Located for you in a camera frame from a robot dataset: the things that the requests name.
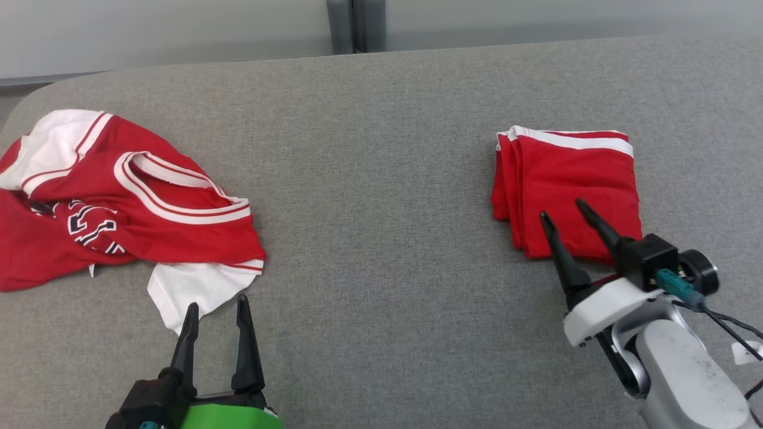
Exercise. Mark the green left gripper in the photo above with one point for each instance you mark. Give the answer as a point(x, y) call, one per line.
point(232, 418)

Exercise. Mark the red shorts with white stripe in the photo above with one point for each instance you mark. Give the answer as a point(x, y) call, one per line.
point(566, 179)

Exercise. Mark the grey metal partition post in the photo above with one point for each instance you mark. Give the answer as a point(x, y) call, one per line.
point(343, 24)

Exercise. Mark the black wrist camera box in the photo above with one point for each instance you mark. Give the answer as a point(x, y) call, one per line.
point(152, 402)
point(647, 256)

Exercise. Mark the red white basketball jersey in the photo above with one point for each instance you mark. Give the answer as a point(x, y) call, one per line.
point(179, 238)

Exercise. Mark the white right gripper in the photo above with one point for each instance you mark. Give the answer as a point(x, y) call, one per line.
point(608, 310)

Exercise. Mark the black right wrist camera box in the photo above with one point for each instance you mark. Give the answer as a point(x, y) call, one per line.
point(647, 256)

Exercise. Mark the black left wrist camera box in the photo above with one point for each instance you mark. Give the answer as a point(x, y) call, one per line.
point(152, 402)

